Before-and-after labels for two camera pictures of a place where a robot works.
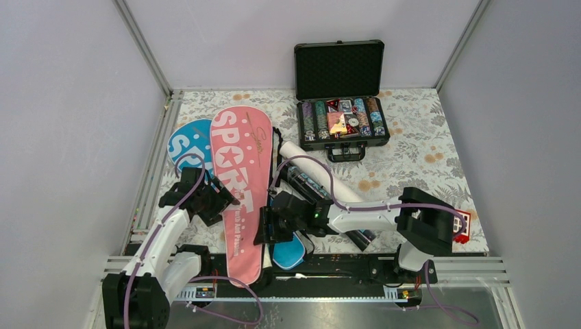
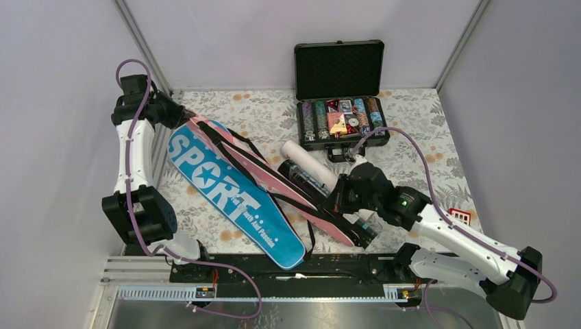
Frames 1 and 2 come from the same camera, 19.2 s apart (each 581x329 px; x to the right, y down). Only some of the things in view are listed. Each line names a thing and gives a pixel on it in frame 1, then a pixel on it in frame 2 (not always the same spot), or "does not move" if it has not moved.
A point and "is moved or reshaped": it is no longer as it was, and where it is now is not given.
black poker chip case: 338,84 does not move
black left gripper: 223,198 to 178,114
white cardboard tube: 318,171 does not move
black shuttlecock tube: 301,185 does not move
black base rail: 336,270 does not move
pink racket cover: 241,144 is moved or reshaped
